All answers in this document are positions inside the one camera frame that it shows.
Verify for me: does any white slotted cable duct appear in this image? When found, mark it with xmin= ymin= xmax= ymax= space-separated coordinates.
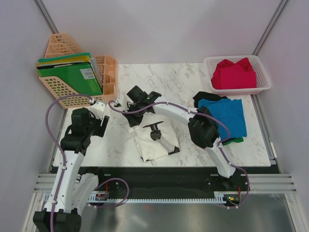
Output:
xmin=87 ymin=192 xmax=240 ymax=204

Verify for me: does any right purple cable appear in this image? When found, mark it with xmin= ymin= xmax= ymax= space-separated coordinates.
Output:
xmin=107 ymin=100 xmax=251 ymax=210

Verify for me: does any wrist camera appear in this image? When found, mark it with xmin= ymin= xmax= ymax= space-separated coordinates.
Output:
xmin=89 ymin=100 xmax=106 ymax=120
xmin=113 ymin=96 xmax=126 ymax=108

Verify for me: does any peach plastic file organizer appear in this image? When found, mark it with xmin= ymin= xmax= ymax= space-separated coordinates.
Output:
xmin=39 ymin=33 xmax=118 ymax=109

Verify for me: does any green file folder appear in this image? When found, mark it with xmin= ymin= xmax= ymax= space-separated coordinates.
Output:
xmin=37 ymin=57 xmax=102 ymax=96

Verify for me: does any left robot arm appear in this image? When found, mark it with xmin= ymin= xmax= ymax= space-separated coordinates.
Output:
xmin=33 ymin=103 xmax=109 ymax=232

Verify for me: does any white plastic basket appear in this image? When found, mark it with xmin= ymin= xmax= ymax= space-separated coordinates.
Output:
xmin=203 ymin=55 xmax=271 ymax=96

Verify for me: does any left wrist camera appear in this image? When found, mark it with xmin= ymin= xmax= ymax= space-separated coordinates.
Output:
xmin=89 ymin=100 xmax=106 ymax=120

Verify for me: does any white t shirt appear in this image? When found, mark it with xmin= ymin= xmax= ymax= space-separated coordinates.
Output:
xmin=126 ymin=113 xmax=180 ymax=162

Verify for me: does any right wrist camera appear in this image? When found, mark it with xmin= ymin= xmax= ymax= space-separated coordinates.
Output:
xmin=113 ymin=96 xmax=126 ymax=108

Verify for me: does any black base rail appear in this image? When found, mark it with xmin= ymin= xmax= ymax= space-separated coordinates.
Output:
xmin=52 ymin=166 xmax=281 ymax=199

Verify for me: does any blue t shirt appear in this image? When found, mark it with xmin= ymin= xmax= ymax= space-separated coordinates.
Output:
xmin=198 ymin=98 xmax=247 ymax=138

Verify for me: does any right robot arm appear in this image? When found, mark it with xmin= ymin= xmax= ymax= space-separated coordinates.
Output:
xmin=123 ymin=86 xmax=241 ymax=190

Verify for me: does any red t shirt in basket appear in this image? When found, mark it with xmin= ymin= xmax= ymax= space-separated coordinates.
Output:
xmin=211 ymin=58 xmax=257 ymax=89

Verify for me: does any black t shirt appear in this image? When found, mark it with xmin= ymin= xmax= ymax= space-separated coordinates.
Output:
xmin=193 ymin=91 xmax=227 ymax=108

